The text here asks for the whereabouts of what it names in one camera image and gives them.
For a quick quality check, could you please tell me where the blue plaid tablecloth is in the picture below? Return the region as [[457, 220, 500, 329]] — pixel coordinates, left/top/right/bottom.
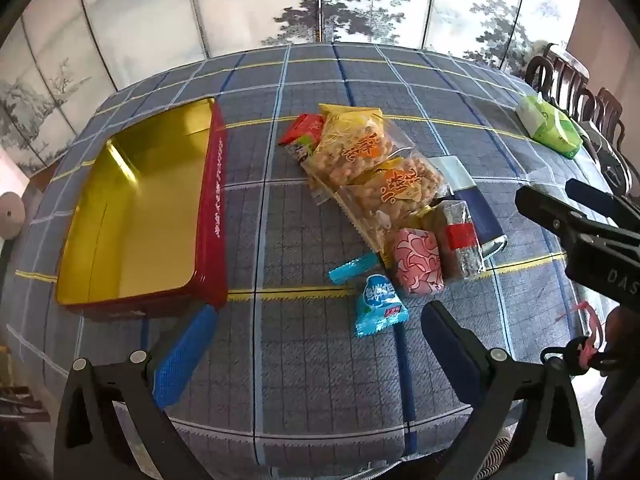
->
[[0, 42, 640, 480]]

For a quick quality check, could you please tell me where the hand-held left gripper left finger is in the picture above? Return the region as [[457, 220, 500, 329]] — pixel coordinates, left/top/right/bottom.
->
[[52, 304, 218, 480]]

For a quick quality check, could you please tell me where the striped cloth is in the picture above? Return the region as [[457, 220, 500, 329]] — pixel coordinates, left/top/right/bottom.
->
[[470, 435, 513, 480]]

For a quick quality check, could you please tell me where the brown cake with red label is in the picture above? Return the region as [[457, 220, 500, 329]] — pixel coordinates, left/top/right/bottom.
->
[[422, 200, 486, 281]]

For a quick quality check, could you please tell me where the clear bag of fried snacks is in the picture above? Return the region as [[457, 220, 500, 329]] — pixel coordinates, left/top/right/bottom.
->
[[339, 155, 447, 253], [306, 110, 417, 206]]

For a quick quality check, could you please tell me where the red snack packet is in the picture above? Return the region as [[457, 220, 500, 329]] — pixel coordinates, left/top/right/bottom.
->
[[278, 113, 326, 148]]

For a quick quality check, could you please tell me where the white round object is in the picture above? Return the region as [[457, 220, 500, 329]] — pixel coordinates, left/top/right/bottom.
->
[[0, 191, 25, 238]]

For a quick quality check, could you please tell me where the painted folding screen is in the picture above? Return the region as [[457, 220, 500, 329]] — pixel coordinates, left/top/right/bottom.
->
[[0, 0, 586, 173]]

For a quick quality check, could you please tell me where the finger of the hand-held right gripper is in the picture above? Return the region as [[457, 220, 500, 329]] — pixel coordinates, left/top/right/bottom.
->
[[515, 186, 640, 249], [566, 178, 640, 233]]

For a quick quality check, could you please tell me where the navy blue silver snack packet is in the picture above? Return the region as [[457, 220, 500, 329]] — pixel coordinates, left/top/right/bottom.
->
[[430, 156, 508, 261]]

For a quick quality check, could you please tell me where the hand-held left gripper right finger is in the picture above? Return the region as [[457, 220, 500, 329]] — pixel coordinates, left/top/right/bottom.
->
[[420, 301, 588, 480]]

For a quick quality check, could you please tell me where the black strap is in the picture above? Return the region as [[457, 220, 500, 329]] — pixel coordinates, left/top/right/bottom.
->
[[540, 339, 603, 377]]

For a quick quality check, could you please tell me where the cyan candy bar packet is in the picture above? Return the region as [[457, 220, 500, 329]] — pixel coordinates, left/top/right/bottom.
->
[[328, 252, 381, 283]]

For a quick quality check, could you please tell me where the dark wooden chair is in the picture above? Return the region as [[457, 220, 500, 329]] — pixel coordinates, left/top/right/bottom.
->
[[525, 42, 592, 111], [575, 87, 628, 153]]

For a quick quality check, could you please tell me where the green tissue pack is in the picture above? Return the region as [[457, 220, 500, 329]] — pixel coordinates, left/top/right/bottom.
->
[[515, 92, 583, 159]]

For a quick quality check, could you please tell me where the pink patterned snack packet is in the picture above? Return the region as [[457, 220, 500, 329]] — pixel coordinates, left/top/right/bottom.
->
[[385, 228, 446, 297]]

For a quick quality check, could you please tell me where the pink ribbon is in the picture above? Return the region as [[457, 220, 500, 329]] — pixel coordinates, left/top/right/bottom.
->
[[557, 300, 607, 372]]

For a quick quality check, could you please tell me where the blue white candy packet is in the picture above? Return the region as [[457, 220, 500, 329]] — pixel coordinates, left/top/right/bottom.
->
[[355, 274, 408, 339]]

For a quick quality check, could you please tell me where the small green cartoon snack packet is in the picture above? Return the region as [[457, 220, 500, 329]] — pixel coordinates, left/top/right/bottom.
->
[[287, 135, 321, 164]]

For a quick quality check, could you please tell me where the red tin box gold interior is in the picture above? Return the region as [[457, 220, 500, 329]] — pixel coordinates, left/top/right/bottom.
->
[[54, 97, 231, 320]]

